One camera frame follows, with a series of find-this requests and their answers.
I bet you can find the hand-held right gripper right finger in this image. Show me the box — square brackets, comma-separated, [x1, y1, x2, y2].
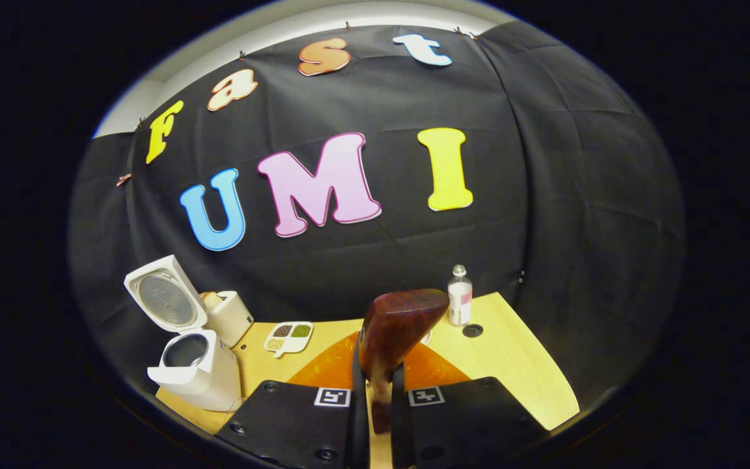
[391, 340, 545, 469]

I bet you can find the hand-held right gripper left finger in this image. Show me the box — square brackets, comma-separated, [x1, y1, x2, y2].
[215, 331, 370, 469]

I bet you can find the brown wooden spoon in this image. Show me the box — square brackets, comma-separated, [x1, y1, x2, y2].
[357, 289, 451, 434]

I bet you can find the white rice cooker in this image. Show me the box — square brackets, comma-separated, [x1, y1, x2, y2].
[124, 255, 243, 412]

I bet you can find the white divided bean dish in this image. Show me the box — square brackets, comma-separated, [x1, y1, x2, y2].
[263, 321, 314, 359]

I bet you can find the small clear bottle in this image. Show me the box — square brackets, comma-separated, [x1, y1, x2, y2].
[447, 264, 473, 326]

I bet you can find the white toaster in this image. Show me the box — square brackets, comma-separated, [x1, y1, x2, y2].
[206, 291, 255, 348]

